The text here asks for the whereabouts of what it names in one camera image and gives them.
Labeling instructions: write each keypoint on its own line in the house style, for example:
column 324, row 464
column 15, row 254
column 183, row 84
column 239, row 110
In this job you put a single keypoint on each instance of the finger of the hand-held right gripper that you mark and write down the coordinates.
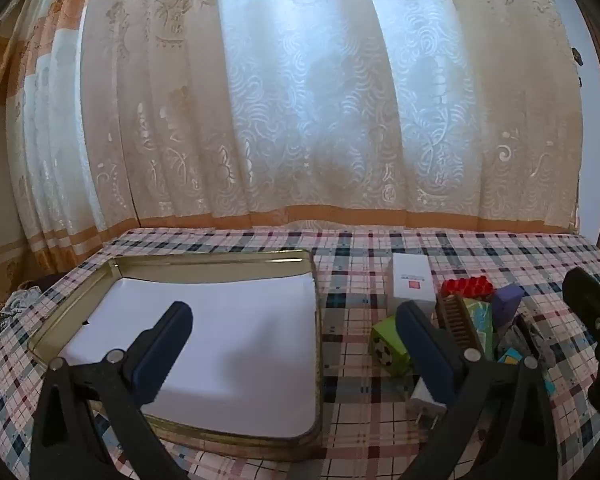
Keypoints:
column 592, row 300

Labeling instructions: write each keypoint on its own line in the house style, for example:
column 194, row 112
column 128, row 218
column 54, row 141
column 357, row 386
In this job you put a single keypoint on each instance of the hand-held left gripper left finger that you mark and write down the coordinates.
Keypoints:
column 155, row 360

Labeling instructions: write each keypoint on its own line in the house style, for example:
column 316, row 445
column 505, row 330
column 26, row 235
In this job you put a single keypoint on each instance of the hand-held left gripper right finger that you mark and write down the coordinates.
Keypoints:
column 430, row 355

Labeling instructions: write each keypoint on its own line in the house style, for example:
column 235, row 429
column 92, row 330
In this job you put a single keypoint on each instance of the lime green soccer print box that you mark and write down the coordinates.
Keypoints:
column 387, row 345

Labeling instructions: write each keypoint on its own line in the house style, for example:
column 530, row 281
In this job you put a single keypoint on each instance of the brown wooden comb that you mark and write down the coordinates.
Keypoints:
column 457, row 320

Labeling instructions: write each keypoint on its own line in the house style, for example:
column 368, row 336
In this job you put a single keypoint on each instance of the white charger plug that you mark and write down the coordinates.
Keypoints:
column 422, row 400

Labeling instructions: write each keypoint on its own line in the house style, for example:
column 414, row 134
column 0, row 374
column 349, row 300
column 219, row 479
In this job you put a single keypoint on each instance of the green patterned box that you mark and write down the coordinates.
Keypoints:
column 481, row 320

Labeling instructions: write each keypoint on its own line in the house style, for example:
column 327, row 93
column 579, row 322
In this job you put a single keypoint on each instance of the red studded block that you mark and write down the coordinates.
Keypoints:
column 467, row 287

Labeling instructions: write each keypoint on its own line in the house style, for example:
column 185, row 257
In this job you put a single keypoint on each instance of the white box with red label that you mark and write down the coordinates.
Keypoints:
column 410, row 280

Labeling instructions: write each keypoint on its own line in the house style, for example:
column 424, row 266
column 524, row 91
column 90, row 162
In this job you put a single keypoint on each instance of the blue and yellow packet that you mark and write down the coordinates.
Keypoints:
column 510, row 357

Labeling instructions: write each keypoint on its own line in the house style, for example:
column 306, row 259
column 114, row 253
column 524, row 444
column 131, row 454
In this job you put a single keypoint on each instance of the purple block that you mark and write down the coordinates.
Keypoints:
column 507, row 300

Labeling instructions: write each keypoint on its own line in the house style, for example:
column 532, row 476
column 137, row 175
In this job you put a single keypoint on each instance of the gold metal tin box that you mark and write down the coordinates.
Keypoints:
column 205, row 260

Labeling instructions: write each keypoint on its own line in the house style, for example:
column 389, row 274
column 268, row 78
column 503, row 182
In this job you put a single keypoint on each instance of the white paper liner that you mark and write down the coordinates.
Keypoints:
column 230, row 335

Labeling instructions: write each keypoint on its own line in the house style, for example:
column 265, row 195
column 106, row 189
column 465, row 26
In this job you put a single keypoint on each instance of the white lace cloth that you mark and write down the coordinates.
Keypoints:
column 10, row 305

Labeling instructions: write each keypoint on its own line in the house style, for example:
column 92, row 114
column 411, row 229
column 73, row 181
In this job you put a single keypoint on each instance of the brass curtain hook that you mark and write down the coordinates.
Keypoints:
column 576, row 55

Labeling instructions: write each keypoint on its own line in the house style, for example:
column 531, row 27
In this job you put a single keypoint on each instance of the cream lace curtain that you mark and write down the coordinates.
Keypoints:
column 305, row 110

